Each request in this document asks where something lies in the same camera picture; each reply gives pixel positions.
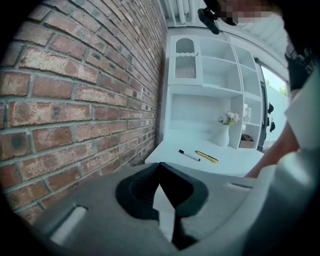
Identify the clear glass jar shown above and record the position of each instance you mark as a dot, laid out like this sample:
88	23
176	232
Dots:
247	115

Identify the brown wooden organiser box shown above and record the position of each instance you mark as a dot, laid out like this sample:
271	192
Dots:
246	142

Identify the dark framed window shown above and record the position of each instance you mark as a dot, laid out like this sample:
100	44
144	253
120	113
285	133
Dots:
275	105

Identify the person's right forearm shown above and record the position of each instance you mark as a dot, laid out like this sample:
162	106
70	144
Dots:
275	155

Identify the white ceiling pipes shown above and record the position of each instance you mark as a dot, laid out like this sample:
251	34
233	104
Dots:
185	11

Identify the white shelf unit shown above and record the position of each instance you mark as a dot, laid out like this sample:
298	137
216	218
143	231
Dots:
217	82

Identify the yellow utility knife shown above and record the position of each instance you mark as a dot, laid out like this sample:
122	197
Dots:
207	157

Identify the black hanging item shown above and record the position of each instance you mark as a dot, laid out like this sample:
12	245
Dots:
270	107
273	127

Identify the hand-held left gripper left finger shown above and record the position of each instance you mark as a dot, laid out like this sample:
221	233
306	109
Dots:
105	212

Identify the white table surface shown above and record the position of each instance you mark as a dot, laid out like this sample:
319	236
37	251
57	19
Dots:
232	160

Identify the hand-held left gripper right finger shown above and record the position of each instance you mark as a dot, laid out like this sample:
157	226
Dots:
220	197

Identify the person's black t-shirt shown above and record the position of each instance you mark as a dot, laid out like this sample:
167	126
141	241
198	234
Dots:
298	67

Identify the black and white marker pen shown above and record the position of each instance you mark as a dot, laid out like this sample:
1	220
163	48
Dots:
189	155

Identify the white arched cabinet door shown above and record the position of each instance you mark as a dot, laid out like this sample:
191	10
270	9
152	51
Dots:
186	62

